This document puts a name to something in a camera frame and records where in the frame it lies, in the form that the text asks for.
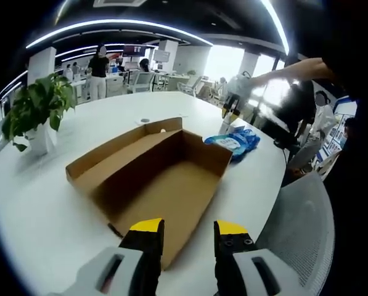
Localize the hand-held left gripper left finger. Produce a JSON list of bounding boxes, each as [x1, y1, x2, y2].
[[55, 218, 165, 296]]

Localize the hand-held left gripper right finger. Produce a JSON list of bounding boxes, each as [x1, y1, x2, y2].
[[213, 219, 308, 296]]

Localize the blue wipes pack soft item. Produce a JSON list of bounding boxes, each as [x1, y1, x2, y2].
[[204, 125, 261, 164]]

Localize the brown cardboard shoe box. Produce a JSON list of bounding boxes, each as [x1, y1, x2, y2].
[[65, 117, 233, 271]]

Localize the white office chair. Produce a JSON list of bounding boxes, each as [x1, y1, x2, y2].
[[131, 71, 155, 93], [177, 75, 203, 97]]

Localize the grey mesh office chair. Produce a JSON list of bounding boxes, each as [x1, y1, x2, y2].
[[254, 172, 335, 292]]

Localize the ceiling light strip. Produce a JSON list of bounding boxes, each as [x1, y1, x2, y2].
[[25, 18, 214, 49], [260, 0, 291, 56]]

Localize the white table socket panel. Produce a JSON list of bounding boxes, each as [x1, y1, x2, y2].
[[134, 114, 189, 126]]

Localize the blue photo display board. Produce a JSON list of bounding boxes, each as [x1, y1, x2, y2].
[[319, 95, 358, 164]]

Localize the person's black shirt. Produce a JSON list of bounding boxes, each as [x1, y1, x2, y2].
[[321, 46, 368, 253]]

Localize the ceiling air conditioner vent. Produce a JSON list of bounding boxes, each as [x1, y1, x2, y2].
[[92, 0, 147, 9]]

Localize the green potted plant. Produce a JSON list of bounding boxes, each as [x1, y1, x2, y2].
[[1, 73, 77, 155]]

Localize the red wall screen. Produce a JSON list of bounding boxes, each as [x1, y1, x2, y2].
[[123, 44, 147, 56]]

